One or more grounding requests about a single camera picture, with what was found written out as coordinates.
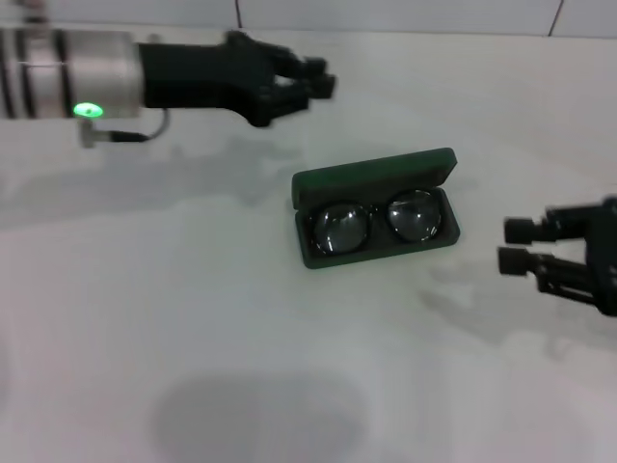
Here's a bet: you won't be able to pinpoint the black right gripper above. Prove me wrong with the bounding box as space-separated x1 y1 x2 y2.
497 194 617 318

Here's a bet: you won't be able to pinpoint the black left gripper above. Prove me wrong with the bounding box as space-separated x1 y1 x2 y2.
137 29 337 129

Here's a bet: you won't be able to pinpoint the green glasses case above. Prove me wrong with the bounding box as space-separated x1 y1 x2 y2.
290 147 462 272

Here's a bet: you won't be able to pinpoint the black glasses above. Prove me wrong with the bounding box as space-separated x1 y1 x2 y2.
308 187 447 257

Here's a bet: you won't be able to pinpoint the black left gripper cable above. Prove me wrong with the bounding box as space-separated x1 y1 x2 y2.
78 108 170 150

